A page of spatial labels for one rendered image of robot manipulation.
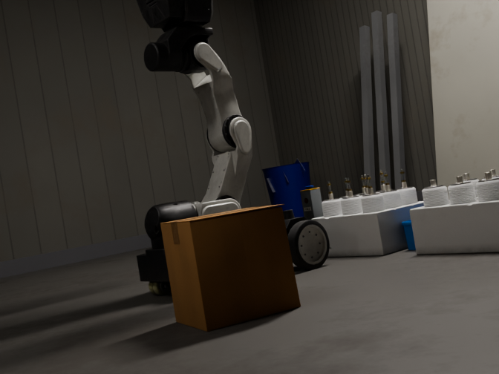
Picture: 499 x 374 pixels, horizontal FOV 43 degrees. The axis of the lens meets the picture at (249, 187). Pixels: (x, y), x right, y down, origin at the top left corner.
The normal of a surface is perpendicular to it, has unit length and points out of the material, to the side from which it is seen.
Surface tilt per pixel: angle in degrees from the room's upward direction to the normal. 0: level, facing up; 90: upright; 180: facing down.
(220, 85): 115
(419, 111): 90
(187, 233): 90
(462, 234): 90
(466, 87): 80
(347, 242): 90
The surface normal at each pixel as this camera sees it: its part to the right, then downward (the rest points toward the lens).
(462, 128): -0.78, -0.06
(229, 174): 0.62, -0.11
